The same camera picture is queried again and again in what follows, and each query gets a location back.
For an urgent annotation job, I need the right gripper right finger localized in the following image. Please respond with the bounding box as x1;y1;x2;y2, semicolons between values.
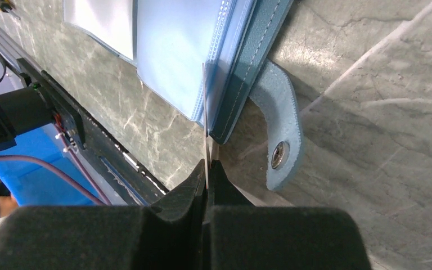
202;161;371;269

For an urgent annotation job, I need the yellow handle screwdriver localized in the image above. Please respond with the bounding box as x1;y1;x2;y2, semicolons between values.
0;0;21;20

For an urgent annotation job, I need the blue plastic bin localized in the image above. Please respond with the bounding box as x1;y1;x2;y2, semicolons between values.
0;124;98;206

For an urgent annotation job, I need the blue leather card holder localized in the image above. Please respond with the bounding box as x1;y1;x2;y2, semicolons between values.
63;1;303;191

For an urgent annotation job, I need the single gold credit card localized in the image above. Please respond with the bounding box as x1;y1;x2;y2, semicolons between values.
202;62;210;189

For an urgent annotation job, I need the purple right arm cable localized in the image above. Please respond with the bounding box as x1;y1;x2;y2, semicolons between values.
0;155;109;206

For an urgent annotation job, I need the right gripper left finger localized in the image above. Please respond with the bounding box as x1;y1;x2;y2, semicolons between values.
0;162;205;269

